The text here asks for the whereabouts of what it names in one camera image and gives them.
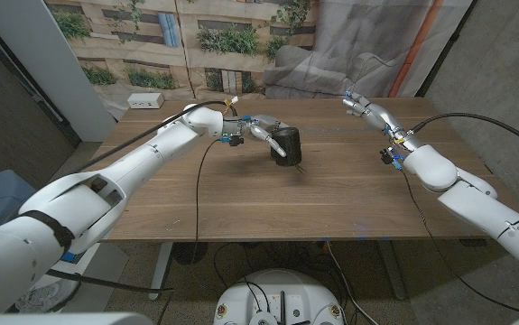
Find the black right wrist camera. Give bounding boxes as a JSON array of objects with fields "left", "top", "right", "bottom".
[{"left": 379, "top": 146, "right": 404, "bottom": 171}]

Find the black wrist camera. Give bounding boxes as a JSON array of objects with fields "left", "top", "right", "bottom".
[
  {"left": 379, "top": 146, "right": 404, "bottom": 171},
  {"left": 219, "top": 134, "right": 246, "bottom": 147}
]

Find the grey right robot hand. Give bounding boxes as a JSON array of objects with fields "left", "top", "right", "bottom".
[{"left": 342, "top": 91, "right": 421, "bottom": 153}]

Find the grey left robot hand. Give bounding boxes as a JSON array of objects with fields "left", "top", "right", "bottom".
[{"left": 240, "top": 114, "right": 290, "bottom": 158}]

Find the grey table leg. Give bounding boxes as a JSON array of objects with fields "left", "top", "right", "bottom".
[{"left": 378, "top": 238, "right": 407, "bottom": 302}]

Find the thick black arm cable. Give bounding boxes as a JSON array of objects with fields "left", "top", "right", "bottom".
[
  {"left": 46, "top": 99, "right": 238, "bottom": 293},
  {"left": 410, "top": 112, "right": 519, "bottom": 154}
]

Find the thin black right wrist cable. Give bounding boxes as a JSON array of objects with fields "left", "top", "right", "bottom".
[{"left": 399, "top": 169, "right": 519, "bottom": 315}]

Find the white power strip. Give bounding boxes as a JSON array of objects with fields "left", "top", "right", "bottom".
[{"left": 126, "top": 92, "right": 165, "bottom": 110}]

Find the printed fabric backdrop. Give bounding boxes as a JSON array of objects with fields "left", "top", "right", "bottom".
[{"left": 44, "top": 0, "right": 475, "bottom": 114}]

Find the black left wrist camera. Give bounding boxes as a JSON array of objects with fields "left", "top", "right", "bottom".
[{"left": 219, "top": 134, "right": 246, "bottom": 147}]

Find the black backdrop frame pole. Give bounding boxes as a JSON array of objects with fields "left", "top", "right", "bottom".
[{"left": 414, "top": 0, "right": 479, "bottom": 98}]

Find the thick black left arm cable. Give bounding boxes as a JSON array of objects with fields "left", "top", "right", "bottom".
[{"left": 46, "top": 99, "right": 238, "bottom": 293}]

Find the grey white sneaker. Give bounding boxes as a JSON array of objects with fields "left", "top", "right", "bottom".
[{"left": 14, "top": 282, "right": 79, "bottom": 313}]

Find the thin black left wrist cable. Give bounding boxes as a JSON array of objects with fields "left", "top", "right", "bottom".
[{"left": 163, "top": 138, "right": 222, "bottom": 325}]

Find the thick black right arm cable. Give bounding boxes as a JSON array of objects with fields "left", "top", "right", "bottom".
[{"left": 410, "top": 112, "right": 519, "bottom": 154}]

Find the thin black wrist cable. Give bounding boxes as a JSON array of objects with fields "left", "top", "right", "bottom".
[
  {"left": 399, "top": 169, "right": 519, "bottom": 315},
  {"left": 163, "top": 138, "right": 222, "bottom": 325}
]

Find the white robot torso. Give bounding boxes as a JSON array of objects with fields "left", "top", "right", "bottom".
[{"left": 213, "top": 269, "right": 345, "bottom": 325}]

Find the white column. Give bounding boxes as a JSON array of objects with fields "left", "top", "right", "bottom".
[{"left": 0, "top": 0, "right": 118, "bottom": 144}]

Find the white table leg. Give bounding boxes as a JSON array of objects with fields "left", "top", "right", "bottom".
[{"left": 148, "top": 242, "right": 174, "bottom": 302}]

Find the grey floor cable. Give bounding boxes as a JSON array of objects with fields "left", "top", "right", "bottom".
[{"left": 325, "top": 241, "right": 380, "bottom": 325}]

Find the black cylindrical mesh speaker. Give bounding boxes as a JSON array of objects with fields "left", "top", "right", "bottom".
[{"left": 270, "top": 126, "right": 308, "bottom": 175}]

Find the black round grille object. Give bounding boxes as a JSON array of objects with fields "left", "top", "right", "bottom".
[{"left": 171, "top": 242, "right": 209, "bottom": 266}]

